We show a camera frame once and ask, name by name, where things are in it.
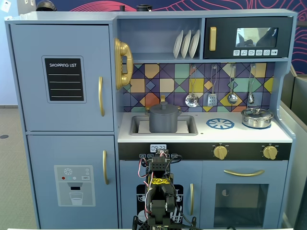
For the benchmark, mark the metal slotted spatula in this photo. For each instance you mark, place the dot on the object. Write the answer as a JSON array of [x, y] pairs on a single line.
[[212, 100]]

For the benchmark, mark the black cylindrical object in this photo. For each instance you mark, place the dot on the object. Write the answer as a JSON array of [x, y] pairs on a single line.
[[143, 8]]

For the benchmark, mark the dark round floor cover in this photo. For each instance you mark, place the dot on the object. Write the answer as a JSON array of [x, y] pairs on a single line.
[[3, 136]]

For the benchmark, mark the gold stove knob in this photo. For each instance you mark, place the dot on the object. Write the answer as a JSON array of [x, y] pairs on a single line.
[[220, 152], [270, 152]]

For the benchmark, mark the black toy microwave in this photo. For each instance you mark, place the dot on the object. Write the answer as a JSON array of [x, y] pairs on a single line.
[[225, 36]]

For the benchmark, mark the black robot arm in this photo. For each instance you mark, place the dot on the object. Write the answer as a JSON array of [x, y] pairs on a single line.
[[159, 203]]

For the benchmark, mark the small wrist camera board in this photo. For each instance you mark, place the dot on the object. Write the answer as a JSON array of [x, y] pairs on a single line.
[[162, 151]]

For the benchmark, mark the blue dishwasher cabinet door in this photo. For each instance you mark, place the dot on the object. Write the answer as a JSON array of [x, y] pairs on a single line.
[[128, 172]]

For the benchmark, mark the black rounded helmet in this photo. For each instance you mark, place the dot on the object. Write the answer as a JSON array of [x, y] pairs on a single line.
[[46, 6]]

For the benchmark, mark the stainless steel pot lid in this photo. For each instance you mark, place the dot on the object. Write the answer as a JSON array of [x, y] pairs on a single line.
[[256, 112]]

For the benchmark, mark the gold toy telephone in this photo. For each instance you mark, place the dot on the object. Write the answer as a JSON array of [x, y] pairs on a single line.
[[121, 50]]

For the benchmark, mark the small dark object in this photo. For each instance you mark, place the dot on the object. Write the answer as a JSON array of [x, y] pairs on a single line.
[[122, 8]]

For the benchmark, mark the metal slotted skimmer spoon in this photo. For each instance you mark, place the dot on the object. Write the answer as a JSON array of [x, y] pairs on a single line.
[[191, 100]]

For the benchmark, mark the gray pot lid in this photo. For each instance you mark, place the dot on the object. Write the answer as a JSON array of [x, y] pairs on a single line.
[[164, 109]]

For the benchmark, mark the yellow rimmed round object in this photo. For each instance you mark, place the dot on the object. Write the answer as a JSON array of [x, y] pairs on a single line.
[[191, 198]]

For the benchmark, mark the black control panel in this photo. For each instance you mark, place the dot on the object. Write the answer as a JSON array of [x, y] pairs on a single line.
[[196, 151]]

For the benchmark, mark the gray pot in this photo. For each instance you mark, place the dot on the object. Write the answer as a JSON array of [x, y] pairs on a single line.
[[163, 123]]

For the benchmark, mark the small metal spoon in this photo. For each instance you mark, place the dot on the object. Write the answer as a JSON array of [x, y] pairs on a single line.
[[251, 98]]

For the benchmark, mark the gray side cabinet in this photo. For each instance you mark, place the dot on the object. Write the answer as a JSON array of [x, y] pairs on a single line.
[[296, 107]]

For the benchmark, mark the blue oven door with window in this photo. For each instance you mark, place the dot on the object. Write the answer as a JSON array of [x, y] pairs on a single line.
[[208, 172]]

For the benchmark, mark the gray toy sink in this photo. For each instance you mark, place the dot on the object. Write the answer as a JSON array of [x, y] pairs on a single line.
[[192, 124]]

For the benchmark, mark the black shopping list chalkboard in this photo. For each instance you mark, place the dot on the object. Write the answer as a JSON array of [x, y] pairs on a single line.
[[64, 79]]

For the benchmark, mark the metal ladle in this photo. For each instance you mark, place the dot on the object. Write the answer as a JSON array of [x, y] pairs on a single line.
[[232, 98]]

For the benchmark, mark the gold toy faucet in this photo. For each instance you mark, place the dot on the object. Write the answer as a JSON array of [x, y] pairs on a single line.
[[162, 97]]

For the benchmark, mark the blue toy kitchen unit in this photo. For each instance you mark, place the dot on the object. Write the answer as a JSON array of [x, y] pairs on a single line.
[[72, 17]]

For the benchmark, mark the white toy plate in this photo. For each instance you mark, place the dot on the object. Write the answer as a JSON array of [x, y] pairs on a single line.
[[194, 44], [185, 45], [177, 45]]

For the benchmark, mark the white paper on wall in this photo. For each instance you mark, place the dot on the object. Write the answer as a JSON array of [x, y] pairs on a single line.
[[5, 6]]

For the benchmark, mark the blue fridge door with chalkboard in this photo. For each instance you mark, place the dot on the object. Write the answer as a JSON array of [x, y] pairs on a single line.
[[28, 110]]

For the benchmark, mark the blue freezer door with dispenser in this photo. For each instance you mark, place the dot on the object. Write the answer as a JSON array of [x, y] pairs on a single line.
[[43, 153]]

